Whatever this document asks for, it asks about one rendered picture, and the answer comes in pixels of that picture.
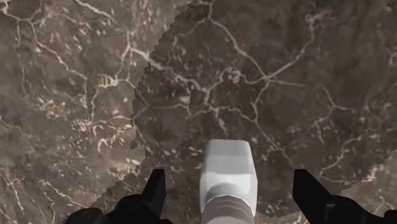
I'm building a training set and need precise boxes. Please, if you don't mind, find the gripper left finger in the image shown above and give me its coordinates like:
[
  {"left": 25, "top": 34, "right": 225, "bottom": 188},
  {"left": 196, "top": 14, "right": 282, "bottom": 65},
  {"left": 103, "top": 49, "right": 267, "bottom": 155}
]
[{"left": 64, "top": 168, "right": 173, "bottom": 224}]

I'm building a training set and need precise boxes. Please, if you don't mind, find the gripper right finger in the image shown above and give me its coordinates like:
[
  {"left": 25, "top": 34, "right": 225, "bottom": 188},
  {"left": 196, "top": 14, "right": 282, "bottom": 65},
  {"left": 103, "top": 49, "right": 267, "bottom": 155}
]
[{"left": 292, "top": 168, "right": 397, "bottom": 224}]

